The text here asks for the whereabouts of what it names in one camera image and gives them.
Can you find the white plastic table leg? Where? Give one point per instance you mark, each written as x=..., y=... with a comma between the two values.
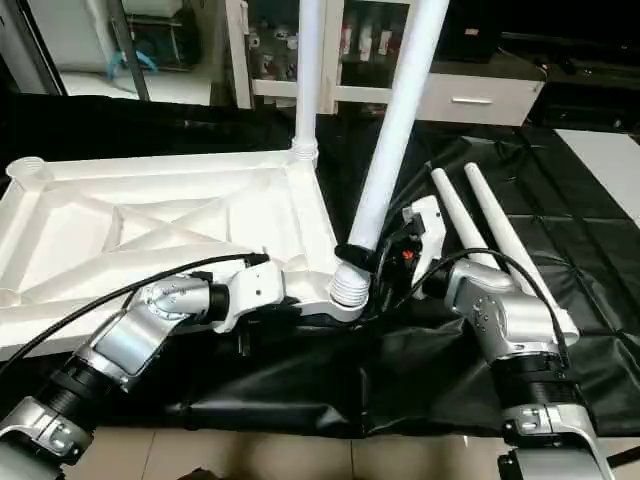
x=308, y=80
x=455, y=215
x=395, y=140
x=505, y=240

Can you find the white plastic table top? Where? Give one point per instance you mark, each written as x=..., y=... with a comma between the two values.
x=150, y=220

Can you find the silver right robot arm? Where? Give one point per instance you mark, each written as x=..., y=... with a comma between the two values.
x=510, y=330

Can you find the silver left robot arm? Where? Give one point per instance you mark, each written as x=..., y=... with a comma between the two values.
x=130, y=345

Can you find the black table mat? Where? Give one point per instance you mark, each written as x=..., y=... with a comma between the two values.
x=300, y=390

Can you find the white drawer unit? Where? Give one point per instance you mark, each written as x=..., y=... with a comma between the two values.
x=470, y=98

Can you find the white glass door cabinet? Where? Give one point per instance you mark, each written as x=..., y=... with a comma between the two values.
x=280, y=50

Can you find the white flat board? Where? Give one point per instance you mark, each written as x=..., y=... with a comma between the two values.
x=605, y=175

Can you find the dark TV stand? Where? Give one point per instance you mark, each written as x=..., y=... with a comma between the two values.
x=590, y=95

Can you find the blue plastic stool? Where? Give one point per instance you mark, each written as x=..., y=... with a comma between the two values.
x=130, y=62

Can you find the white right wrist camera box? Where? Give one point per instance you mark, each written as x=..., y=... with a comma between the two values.
x=425, y=230

